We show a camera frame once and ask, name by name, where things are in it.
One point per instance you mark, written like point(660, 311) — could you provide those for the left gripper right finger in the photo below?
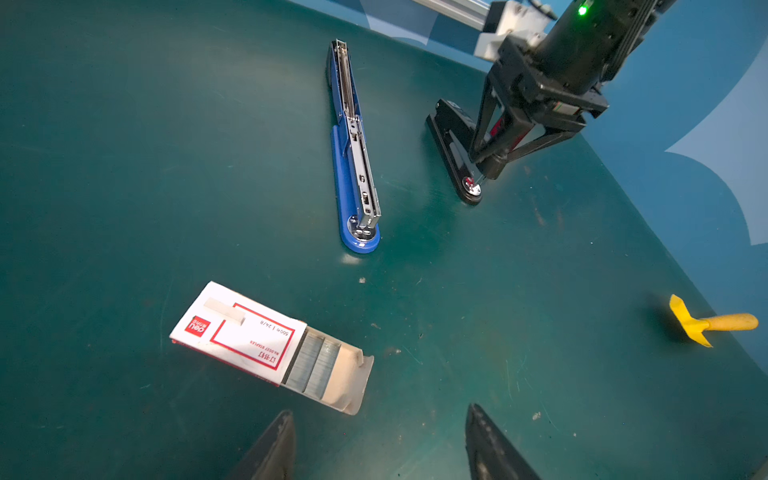
point(490, 454)

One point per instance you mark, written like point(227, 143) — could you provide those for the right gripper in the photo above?
point(551, 84)

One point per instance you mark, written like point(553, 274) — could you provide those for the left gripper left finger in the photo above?
point(273, 455)

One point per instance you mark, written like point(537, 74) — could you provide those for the red white staple box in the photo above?
point(275, 348)

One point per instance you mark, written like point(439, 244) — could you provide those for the yellow plastic scoop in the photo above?
point(695, 328)

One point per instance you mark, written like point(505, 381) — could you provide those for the aluminium rail frame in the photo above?
point(468, 12)

